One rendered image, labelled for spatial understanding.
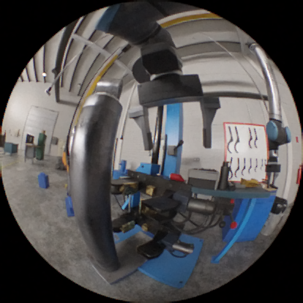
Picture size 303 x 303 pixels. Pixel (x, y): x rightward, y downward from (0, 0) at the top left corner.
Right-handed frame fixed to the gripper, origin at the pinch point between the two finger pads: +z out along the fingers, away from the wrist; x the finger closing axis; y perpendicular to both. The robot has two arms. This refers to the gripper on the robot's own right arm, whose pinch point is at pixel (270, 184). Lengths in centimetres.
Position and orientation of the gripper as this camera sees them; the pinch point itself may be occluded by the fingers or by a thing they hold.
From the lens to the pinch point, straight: 78.9
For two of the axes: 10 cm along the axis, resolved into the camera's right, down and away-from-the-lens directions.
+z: -1.2, 9.9, -0.8
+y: -7.7, -1.5, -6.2
